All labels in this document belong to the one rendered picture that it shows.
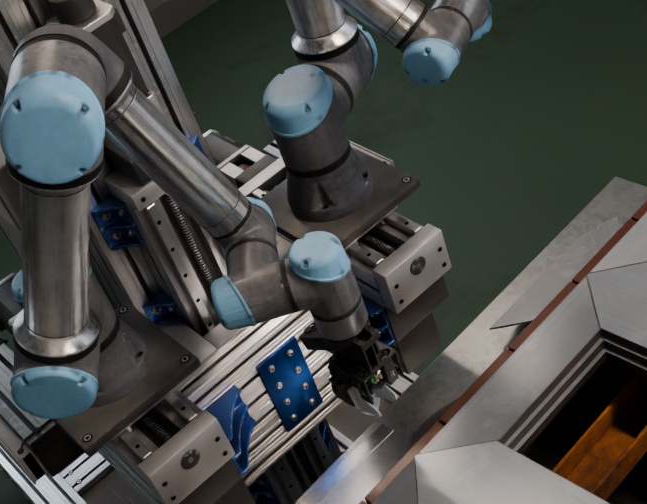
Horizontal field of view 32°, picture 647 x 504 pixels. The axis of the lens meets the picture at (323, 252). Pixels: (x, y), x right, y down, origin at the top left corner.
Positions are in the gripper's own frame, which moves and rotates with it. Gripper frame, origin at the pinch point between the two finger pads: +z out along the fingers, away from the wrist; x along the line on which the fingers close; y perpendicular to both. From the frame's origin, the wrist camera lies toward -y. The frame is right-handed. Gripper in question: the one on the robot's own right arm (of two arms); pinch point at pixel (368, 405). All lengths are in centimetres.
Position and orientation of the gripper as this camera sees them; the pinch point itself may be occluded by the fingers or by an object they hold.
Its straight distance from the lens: 177.1
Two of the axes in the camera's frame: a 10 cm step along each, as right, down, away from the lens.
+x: 6.8, -6.2, 4.0
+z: 2.8, 7.2, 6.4
